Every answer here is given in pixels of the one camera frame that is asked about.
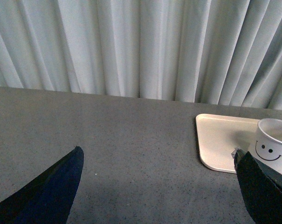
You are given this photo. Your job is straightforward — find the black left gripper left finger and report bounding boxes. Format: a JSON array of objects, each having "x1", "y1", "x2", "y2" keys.
[{"x1": 0, "y1": 147, "x2": 84, "y2": 224}]

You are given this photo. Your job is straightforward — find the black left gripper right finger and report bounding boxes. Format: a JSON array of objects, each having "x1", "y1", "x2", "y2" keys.
[{"x1": 232, "y1": 148, "x2": 282, "y2": 224}]

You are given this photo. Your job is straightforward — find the white smiley mug black handle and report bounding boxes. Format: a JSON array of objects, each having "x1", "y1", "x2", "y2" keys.
[{"x1": 248, "y1": 118, "x2": 282, "y2": 173}]

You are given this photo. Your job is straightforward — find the cream rectangular tray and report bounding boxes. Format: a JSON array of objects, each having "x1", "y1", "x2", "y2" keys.
[{"x1": 196, "y1": 114, "x2": 259, "y2": 174}]

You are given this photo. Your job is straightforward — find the white pleated curtain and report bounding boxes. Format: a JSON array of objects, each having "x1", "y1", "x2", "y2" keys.
[{"x1": 0, "y1": 0, "x2": 282, "y2": 110}]

